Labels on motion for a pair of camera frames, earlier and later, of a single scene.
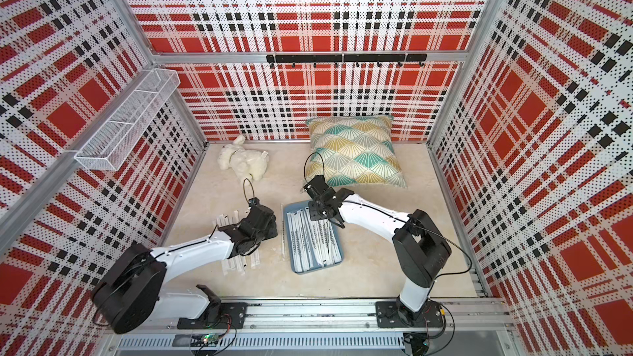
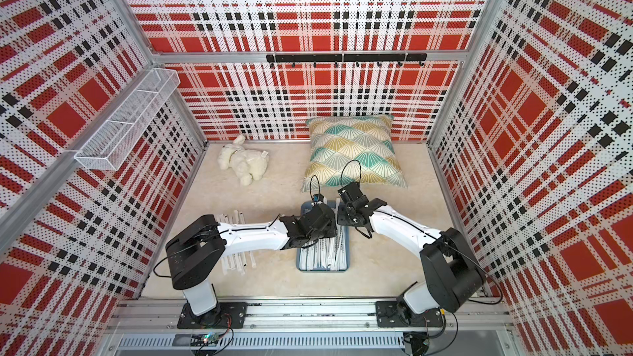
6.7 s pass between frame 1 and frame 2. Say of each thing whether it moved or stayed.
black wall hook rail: stayed
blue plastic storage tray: moved
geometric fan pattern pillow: stayed
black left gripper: moved
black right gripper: moved
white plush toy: stayed
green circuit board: stayed
